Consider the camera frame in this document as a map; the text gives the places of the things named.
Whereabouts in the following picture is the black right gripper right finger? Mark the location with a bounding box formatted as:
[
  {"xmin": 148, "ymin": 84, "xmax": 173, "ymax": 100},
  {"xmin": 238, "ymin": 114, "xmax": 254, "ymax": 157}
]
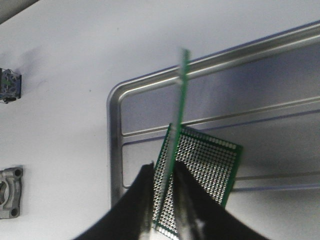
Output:
[{"xmin": 172, "ymin": 161, "xmax": 266, "ymax": 240}]

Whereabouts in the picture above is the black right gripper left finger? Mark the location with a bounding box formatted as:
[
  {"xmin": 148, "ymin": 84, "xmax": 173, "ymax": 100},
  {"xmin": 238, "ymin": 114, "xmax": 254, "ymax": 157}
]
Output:
[{"xmin": 76, "ymin": 163, "xmax": 155, "ymax": 240}]

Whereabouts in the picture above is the green perforated circuit board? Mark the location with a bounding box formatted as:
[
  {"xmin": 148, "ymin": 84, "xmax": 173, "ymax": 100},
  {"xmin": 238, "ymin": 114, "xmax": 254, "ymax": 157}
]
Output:
[
  {"xmin": 159, "ymin": 48, "xmax": 190, "ymax": 201},
  {"xmin": 152, "ymin": 126, "xmax": 243, "ymax": 240}
]

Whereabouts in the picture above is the silver metal tray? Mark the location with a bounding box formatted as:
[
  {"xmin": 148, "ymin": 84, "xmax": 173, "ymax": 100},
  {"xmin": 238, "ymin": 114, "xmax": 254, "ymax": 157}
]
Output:
[{"xmin": 107, "ymin": 21, "xmax": 320, "ymax": 240}]

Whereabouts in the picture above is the grey metal clamp block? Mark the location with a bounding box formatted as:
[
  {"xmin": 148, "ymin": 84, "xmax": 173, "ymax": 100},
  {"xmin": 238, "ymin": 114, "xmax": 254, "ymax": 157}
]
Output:
[{"xmin": 0, "ymin": 167, "xmax": 23, "ymax": 220}]

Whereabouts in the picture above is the red emergency stop button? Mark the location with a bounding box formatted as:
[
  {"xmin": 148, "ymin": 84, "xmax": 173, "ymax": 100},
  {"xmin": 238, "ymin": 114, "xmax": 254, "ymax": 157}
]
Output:
[{"xmin": 0, "ymin": 68, "xmax": 22, "ymax": 104}]

